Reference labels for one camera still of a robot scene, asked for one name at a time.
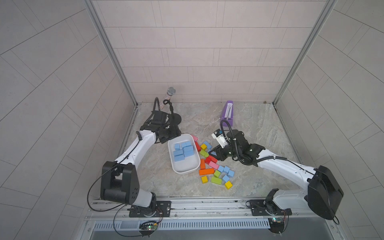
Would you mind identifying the white plastic tray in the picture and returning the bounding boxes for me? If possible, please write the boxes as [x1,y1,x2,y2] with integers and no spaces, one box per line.
[168,134,200,175]

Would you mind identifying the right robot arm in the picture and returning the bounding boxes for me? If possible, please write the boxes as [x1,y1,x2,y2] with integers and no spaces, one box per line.
[209,130,344,220]

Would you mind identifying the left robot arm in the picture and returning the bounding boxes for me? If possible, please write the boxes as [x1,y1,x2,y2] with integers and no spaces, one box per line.
[100,111,182,208]

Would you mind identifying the black microphone stand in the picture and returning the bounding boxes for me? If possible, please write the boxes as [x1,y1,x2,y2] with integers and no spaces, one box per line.
[163,100,182,126]

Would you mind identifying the blue cube right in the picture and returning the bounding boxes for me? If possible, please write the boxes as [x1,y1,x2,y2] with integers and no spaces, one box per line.
[228,170,235,178]

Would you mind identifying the blue cube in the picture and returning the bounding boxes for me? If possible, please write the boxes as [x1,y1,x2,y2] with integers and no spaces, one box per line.
[222,175,230,183]
[228,170,235,178]

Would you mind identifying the pink block centre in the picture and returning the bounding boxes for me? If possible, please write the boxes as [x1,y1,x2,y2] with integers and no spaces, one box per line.
[209,162,220,170]

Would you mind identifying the blue cube front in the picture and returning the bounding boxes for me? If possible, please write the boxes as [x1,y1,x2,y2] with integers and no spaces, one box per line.
[222,175,230,183]

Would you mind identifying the small green cube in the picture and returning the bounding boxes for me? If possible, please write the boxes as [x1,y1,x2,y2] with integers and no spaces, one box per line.
[214,170,221,178]

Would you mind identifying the red block centre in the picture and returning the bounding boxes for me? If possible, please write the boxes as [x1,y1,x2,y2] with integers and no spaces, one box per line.
[205,156,218,165]

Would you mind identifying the rhinestone silver microphone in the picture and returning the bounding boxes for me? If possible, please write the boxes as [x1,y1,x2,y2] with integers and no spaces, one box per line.
[160,87,176,110]

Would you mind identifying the green block upper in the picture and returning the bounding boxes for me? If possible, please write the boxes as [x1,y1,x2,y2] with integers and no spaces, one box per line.
[200,150,209,158]

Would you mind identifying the green block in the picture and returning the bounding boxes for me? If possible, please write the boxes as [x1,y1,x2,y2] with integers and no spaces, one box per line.
[200,150,209,158]
[211,177,222,185]

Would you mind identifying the purple metronome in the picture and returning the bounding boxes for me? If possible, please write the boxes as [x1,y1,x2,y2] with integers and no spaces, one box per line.
[221,101,234,127]

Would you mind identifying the yellow cube front right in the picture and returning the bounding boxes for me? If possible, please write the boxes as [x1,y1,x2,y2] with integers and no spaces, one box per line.
[225,181,233,190]

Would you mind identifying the green block front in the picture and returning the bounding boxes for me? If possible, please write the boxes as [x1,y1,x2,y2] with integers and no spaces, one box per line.
[211,177,222,185]

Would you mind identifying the red block by tray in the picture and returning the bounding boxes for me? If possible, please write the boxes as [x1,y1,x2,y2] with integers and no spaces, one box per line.
[195,141,202,153]

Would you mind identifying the short orange block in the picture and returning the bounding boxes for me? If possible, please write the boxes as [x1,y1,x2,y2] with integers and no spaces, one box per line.
[200,159,206,170]

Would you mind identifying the long orange block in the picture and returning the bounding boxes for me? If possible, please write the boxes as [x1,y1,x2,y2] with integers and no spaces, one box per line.
[199,168,216,176]

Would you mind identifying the yellow cube front left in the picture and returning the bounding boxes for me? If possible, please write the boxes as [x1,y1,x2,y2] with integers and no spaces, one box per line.
[201,176,208,184]

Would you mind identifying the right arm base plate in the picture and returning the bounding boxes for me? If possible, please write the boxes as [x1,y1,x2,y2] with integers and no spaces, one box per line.
[246,200,292,217]

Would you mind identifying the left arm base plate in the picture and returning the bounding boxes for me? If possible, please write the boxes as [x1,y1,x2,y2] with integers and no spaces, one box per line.
[129,201,172,218]

